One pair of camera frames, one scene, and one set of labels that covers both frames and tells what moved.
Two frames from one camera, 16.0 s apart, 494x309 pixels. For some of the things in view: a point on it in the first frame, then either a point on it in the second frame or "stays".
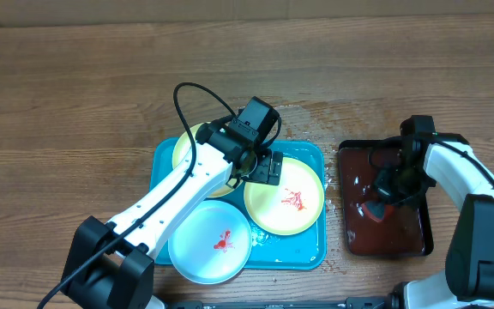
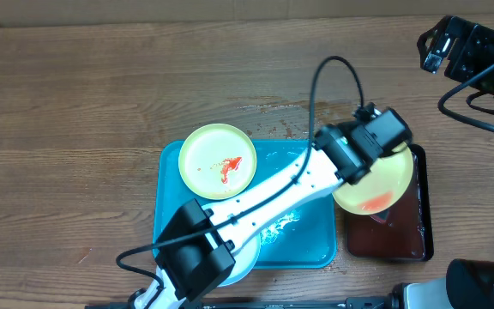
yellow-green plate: [291, 207] to [381, 188]
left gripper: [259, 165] to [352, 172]
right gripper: [384, 190] to [467, 37]
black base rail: [352, 303] stays
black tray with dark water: [408, 229] stays
